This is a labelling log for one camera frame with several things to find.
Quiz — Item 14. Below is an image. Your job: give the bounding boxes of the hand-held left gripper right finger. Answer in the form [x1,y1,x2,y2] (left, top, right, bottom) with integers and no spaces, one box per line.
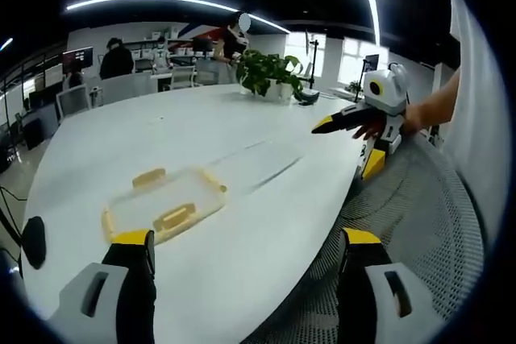
[335,227,435,344]

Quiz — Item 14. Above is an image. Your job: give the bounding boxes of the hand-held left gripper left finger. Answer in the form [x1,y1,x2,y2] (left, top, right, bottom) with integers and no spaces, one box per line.
[48,229,156,344]

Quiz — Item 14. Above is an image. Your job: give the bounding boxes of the person's right hand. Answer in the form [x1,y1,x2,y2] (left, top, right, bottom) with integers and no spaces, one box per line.
[352,100,429,141]

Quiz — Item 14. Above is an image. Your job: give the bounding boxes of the dark computer monitor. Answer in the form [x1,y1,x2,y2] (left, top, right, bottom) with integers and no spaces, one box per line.
[364,53,381,76]
[61,47,94,74]

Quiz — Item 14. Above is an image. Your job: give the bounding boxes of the black rounded device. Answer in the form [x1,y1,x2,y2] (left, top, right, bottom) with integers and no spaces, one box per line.
[291,89,322,106]

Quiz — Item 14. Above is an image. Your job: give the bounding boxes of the black tripod stand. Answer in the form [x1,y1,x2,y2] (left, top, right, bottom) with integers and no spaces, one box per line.
[303,28,326,91]

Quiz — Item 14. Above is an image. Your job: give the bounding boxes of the black oval pad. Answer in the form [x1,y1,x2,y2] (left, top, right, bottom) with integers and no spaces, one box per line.
[19,216,48,270]

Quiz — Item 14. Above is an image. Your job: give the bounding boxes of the green potted plant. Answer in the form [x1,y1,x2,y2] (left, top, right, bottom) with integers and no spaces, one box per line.
[235,48,306,102]

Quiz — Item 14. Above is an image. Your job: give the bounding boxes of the grey mesh chair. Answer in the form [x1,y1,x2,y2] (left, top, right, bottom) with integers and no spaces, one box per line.
[240,130,485,344]

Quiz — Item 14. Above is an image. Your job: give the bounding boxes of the person's white shirt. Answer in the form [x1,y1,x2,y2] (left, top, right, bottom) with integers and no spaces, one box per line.
[446,0,508,204]

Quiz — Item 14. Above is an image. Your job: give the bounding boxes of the clear lid with yellow clips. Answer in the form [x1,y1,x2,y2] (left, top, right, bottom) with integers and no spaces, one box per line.
[100,165,229,246]

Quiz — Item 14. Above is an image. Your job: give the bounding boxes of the white office chair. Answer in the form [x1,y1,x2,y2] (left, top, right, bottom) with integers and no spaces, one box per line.
[56,82,91,118]
[170,64,195,90]

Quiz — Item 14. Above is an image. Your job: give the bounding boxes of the black cable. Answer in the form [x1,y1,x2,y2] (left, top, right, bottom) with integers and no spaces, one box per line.
[0,185,26,249]

